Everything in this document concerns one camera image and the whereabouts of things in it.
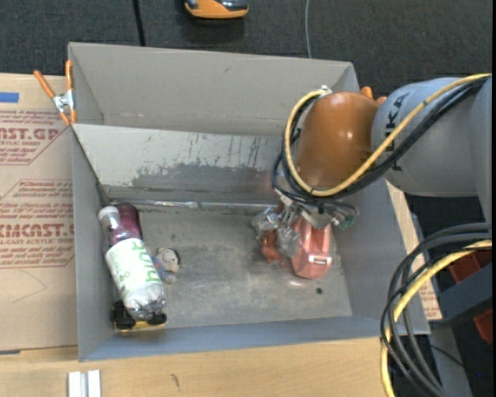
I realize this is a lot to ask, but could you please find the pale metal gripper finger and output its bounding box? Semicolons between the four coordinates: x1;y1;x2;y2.
250;208;285;236
276;223;302;259

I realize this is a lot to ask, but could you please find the red-brown toy animal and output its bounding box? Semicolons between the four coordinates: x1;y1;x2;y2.
259;229;289;266

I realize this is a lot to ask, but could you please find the pink plastic stapler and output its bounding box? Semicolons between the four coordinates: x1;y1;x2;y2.
290;215;336;281

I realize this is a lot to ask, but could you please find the grey metal bin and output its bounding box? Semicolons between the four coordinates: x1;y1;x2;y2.
67;41;431;362

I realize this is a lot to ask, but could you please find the small grey toy figure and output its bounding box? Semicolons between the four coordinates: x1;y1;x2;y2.
151;246;181;285

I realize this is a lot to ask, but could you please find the clear plastic bottle, purple drink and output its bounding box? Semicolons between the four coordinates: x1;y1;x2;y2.
98;203;169;322

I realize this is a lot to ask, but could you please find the yellow toy car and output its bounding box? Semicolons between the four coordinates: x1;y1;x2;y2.
110;299;169;332

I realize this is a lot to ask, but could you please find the brown cardboard board, red print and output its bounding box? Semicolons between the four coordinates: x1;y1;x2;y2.
0;71;443;357

